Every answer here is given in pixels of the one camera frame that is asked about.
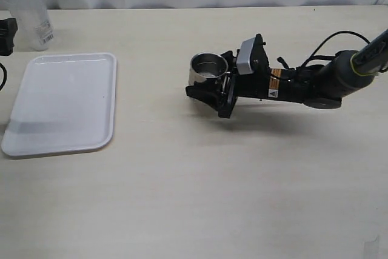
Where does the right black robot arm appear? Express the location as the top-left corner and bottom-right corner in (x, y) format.
(186, 32), (387, 118)

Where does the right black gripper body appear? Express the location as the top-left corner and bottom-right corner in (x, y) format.
(218, 33), (269, 118)

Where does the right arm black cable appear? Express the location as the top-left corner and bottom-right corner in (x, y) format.
(276, 30), (372, 75)

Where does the clear plastic measuring cup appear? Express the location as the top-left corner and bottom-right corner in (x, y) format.
(1, 0), (54, 51)

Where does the stainless steel cup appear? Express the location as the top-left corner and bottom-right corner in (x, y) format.
(188, 52), (229, 86)

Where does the white rectangular plastic tray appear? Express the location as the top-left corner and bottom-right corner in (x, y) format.
(1, 52), (118, 158)

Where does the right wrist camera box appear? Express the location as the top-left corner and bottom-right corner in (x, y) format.
(236, 38), (255, 75)

